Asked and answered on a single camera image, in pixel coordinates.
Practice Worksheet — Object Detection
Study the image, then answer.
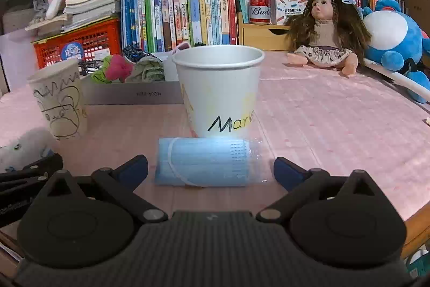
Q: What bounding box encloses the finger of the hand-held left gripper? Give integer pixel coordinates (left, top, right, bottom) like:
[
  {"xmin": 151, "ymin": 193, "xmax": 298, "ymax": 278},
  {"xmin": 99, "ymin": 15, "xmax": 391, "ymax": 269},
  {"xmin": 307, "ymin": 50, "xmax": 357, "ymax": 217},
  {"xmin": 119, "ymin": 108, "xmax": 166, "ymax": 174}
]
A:
[{"xmin": 0, "ymin": 153, "xmax": 64, "ymax": 197}]

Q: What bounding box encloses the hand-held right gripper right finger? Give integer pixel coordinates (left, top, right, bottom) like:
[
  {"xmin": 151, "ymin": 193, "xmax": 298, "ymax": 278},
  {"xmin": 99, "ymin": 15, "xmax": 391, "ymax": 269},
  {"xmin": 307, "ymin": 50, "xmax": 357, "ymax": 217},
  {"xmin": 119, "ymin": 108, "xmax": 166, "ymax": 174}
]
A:
[{"xmin": 255, "ymin": 157, "xmax": 392, "ymax": 224}]

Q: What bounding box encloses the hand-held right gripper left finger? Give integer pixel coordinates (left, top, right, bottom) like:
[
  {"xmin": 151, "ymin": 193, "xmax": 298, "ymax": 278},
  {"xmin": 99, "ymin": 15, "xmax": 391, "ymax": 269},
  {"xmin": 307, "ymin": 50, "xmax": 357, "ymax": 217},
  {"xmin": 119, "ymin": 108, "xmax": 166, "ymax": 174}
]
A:
[{"xmin": 36, "ymin": 154, "xmax": 169, "ymax": 224}]

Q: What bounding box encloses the blue face mask pack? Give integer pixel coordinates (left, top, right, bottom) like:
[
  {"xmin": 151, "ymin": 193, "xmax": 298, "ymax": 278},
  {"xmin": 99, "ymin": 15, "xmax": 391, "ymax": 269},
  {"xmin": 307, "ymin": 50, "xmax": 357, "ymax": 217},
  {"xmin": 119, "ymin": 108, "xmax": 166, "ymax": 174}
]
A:
[{"xmin": 155, "ymin": 137, "xmax": 269, "ymax": 188}]

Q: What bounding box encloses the white shallow box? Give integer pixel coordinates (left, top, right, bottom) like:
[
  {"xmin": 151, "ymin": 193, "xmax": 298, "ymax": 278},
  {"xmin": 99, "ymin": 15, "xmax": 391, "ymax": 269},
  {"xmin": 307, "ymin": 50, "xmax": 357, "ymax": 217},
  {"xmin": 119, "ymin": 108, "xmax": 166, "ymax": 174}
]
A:
[{"xmin": 81, "ymin": 52, "xmax": 185, "ymax": 105}]

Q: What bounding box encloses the green striped cloth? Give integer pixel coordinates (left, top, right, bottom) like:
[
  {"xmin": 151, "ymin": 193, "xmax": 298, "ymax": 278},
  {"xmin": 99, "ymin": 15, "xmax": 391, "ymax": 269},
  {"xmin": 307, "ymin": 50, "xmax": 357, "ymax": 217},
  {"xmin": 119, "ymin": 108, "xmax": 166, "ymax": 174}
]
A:
[{"xmin": 129, "ymin": 56, "xmax": 166, "ymax": 82}]

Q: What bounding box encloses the green cloth with pink bow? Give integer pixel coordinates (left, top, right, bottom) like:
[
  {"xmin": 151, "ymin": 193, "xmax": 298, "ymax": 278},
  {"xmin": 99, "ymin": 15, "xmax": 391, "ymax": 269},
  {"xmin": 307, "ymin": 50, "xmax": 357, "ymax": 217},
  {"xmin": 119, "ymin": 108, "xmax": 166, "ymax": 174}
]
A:
[{"xmin": 91, "ymin": 54, "xmax": 135, "ymax": 84}]

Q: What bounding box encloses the dark patterned cloth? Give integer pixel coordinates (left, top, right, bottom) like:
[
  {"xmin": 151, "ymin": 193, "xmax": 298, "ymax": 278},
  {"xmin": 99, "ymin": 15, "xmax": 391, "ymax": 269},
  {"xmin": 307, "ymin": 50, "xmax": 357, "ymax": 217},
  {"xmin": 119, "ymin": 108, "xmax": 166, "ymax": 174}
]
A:
[{"xmin": 121, "ymin": 45, "xmax": 153, "ymax": 63}]

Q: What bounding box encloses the pink tablecloth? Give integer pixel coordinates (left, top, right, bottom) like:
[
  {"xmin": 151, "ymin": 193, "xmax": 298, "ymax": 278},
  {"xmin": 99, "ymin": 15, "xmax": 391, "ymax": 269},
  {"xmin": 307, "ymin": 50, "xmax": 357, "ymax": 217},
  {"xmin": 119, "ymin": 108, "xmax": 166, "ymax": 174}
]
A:
[{"xmin": 0, "ymin": 50, "xmax": 430, "ymax": 224}]

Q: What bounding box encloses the doodled paper cup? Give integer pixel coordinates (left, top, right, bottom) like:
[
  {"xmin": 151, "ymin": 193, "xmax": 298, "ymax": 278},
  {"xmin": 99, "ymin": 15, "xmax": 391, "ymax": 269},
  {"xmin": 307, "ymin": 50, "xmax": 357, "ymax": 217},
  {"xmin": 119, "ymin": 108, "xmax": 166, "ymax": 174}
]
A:
[{"xmin": 27, "ymin": 58, "xmax": 88, "ymax": 140}]

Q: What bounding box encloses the white paper cup with handwriting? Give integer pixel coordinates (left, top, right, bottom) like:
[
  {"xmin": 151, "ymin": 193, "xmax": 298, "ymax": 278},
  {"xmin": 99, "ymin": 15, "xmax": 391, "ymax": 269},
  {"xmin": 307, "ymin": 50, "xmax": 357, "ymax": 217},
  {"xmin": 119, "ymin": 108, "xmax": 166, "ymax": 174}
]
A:
[{"xmin": 172, "ymin": 45, "xmax": 265, "ymax": 139}]

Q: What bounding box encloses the wooden drawer box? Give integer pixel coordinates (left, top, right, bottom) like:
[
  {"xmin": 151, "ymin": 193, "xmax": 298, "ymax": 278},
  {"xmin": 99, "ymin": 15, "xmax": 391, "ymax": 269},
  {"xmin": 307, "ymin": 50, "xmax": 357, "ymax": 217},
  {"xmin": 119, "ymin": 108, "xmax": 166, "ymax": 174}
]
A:
[{"xmin": 238, "ymin": 12, "xmax": 296, "ymax": 52}]

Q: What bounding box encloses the red plastic crate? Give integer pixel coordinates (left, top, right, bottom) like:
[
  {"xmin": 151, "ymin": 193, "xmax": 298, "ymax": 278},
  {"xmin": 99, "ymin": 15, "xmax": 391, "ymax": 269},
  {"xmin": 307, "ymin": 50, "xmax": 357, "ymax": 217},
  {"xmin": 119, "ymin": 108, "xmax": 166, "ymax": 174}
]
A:
[{"xmin": 32, "ymin": 18, "xmax": 123, "ymax": 69}]

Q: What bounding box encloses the white rod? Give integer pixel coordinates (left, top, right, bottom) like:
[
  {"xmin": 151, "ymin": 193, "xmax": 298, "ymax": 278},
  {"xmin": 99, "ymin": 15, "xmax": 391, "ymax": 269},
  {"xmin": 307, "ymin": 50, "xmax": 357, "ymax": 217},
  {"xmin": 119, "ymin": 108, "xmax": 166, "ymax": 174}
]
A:
[{"xmin": 364, "ymin": 58, "xmax": 430, "ymax": 94}]

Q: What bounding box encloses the brown-haired doll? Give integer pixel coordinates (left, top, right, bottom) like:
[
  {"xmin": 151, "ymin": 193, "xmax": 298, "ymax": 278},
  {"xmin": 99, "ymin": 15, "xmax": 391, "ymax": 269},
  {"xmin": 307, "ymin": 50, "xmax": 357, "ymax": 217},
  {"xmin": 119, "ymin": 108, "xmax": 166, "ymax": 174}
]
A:
[{"xmin": 287, "ymin": 0, "xmax": 372, "ymax": 77}]

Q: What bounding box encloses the small white printed carton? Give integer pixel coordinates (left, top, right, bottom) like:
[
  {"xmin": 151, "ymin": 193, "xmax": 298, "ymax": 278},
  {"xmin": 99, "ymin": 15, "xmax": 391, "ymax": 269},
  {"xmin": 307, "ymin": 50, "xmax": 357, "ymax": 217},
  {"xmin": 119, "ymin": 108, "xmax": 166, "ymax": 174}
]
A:
[{"xmin": 270, "ymin": 0, "xmax": 309, "ymax": 26}]

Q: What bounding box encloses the grey cloth toy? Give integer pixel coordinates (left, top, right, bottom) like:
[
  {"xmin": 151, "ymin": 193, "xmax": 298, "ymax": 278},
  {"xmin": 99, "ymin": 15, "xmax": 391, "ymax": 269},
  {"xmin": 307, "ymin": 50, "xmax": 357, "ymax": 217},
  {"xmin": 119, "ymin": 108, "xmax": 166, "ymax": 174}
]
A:
[{"xmin": 32, "ymin": 0, "xmax": 52, "ymax": 23}]

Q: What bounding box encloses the red drink can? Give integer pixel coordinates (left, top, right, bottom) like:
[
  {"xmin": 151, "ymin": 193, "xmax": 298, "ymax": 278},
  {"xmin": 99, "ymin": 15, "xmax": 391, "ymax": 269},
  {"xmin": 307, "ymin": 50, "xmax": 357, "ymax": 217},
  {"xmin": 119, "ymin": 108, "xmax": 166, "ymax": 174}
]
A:
[{"xmin": 249, "ymin": 0, "xmax": 272, "ymax": 24}]

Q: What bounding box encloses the stack of worn books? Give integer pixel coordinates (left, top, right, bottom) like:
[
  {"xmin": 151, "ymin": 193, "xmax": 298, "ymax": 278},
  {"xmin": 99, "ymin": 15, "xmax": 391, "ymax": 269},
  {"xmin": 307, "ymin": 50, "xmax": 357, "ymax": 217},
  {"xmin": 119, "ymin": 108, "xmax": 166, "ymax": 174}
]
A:
[{"xmin": 25, "ymin": 0, "xmax": 122, "ymax": 35}]

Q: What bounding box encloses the blue and white plush toy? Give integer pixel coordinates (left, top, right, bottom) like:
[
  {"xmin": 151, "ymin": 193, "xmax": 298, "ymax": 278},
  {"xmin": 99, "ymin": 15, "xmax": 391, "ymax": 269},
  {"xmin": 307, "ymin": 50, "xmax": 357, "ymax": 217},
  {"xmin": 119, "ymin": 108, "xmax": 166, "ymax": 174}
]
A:
[{"xmin": 361, "ymin": 0, "xmax": 430, "ymax": 104}]

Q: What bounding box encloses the brown cardboard sheet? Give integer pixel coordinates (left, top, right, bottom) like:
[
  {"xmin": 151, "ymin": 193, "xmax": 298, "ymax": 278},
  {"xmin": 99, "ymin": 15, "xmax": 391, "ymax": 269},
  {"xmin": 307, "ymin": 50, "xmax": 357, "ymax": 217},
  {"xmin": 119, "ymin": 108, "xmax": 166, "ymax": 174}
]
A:
[{"xmin": 403, "ymin": 0, "xmax": 430, "ymax": 30}]

